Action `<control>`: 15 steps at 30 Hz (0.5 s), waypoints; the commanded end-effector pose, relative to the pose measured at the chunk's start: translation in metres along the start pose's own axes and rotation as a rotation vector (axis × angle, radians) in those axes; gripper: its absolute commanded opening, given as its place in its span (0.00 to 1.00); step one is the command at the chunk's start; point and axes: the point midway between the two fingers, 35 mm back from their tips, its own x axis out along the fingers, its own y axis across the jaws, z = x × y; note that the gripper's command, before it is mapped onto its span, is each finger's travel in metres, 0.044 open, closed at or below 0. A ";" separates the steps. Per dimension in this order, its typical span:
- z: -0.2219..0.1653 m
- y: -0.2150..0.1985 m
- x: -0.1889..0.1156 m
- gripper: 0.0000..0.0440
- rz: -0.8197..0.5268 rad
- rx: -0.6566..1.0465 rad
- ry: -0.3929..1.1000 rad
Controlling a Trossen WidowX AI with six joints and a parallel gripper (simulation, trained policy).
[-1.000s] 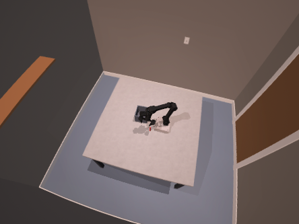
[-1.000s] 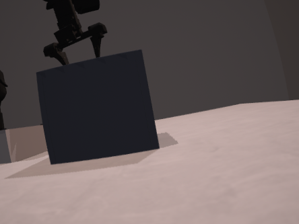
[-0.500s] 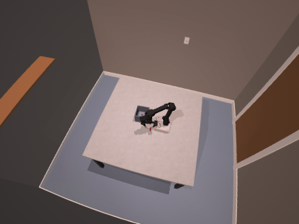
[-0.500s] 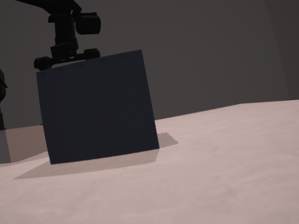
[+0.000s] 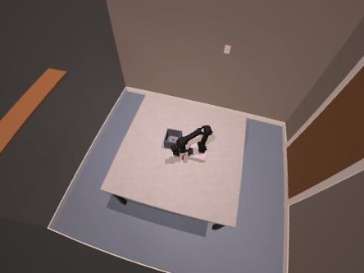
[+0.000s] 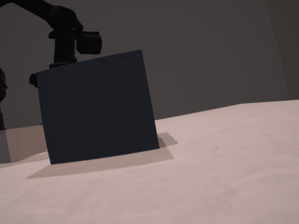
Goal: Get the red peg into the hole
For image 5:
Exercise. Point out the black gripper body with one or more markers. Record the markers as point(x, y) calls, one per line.
point(190, 150)

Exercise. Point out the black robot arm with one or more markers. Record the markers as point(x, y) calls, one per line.
point(182, 141)

